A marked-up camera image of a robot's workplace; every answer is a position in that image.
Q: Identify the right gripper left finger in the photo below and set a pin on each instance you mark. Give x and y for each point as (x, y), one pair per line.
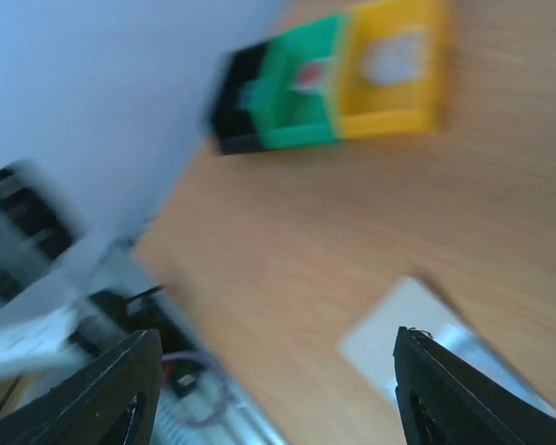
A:
(111, 400)

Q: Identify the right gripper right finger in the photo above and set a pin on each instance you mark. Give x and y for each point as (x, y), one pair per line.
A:
(442, 400)

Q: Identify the beige card holder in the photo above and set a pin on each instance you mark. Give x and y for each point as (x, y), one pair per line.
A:
(411, 315)

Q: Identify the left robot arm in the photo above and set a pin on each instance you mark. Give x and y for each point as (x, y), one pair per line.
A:
(49, 268)

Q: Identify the teal card in black bin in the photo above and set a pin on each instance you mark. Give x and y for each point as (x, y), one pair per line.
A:
(252, 95)

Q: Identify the card in yellow bin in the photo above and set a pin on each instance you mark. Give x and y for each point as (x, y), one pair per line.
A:
(395, 59)

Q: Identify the red card in green bin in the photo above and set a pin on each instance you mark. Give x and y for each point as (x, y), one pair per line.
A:
(310, 76)

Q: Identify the black plastic bin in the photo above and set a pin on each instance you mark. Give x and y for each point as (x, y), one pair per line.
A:
(229, 118)

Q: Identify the green plastic bin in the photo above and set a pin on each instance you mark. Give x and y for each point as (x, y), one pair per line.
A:
(291, 102)

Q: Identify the yellow plastic bin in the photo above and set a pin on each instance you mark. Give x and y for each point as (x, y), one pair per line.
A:
(365, 110)

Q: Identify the aluminium front rail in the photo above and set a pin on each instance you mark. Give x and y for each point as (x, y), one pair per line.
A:
(200, 402)

